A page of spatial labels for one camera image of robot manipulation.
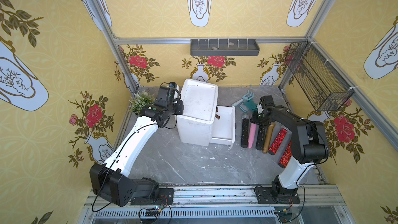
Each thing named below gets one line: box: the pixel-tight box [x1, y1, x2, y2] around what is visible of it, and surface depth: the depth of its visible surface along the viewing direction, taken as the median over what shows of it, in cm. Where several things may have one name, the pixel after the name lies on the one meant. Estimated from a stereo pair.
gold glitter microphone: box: [262, 121, 276, 154], surface depth 94 cm
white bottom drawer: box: [209, 105, 236, 149], surface depth 96 cm
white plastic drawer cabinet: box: [176, 78, 219, 147], surface depth 83 cm
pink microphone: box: [247, 122, 257, 149], surface depth 93 cm
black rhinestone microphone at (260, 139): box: [255, 124, 266, 151], surface depth 92 cm
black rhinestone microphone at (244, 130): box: [240, 114, 250, 148], surface depth 96 cm
